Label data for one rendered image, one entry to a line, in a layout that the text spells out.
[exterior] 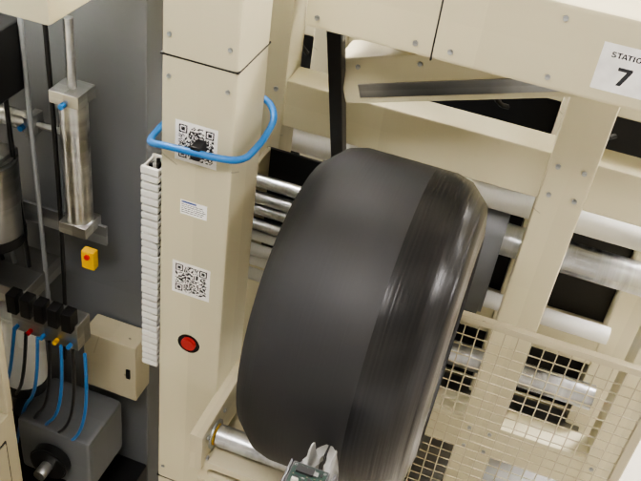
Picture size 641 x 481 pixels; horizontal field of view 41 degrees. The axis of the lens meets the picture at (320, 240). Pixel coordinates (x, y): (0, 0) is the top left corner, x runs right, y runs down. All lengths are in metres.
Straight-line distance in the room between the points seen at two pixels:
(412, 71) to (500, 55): 0.25
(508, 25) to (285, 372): 0.66
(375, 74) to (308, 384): 0.65
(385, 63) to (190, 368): 0.71
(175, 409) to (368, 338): 0.66
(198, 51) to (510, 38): 0.50
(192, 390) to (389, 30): 0.81
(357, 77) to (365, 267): 0.51
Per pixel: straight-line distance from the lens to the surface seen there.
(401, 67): 1.68
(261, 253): 2.02
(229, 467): 1.76
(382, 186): 1.41
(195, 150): 1.40
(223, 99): 1.36
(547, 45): 1.47
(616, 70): 1.47
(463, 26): 1.48
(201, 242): 1.53
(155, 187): 1.52
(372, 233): 1.34
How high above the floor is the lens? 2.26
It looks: 37 degrees down
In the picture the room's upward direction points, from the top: 9 degrees clockwise
